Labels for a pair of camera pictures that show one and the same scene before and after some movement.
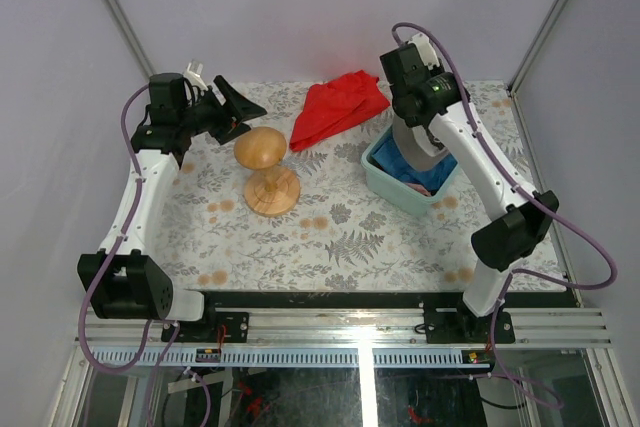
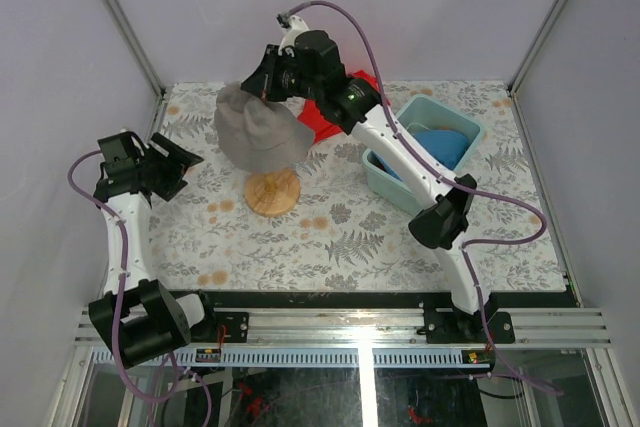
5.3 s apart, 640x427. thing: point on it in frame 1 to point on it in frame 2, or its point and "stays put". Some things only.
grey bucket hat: x=416 y=148 to x=256 y=134
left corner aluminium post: x=115 y=9 stays put
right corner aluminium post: x=543 y=33 stays put
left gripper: x=242 y=108 to x=177 y=163
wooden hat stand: x=271 y=191 stays put
